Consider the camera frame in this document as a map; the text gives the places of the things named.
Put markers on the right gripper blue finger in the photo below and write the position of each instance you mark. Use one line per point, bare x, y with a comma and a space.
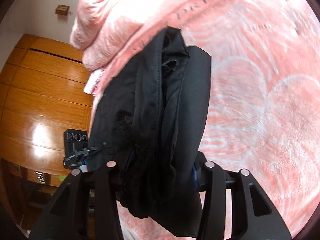
194, 181

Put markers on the black padded pants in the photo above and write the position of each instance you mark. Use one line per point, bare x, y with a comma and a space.
150, 120

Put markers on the wooden wardrobe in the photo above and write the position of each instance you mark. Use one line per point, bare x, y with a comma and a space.
42, 95

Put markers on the white pink folded towel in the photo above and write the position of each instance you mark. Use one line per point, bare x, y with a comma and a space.
93, 81

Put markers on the pink pillow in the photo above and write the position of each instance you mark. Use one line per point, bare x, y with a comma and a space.
103, 27

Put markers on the pink floral bed blanket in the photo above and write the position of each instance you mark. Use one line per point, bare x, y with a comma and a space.
264, 101

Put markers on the brown wall box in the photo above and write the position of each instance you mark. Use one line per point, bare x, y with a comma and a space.
62, 10

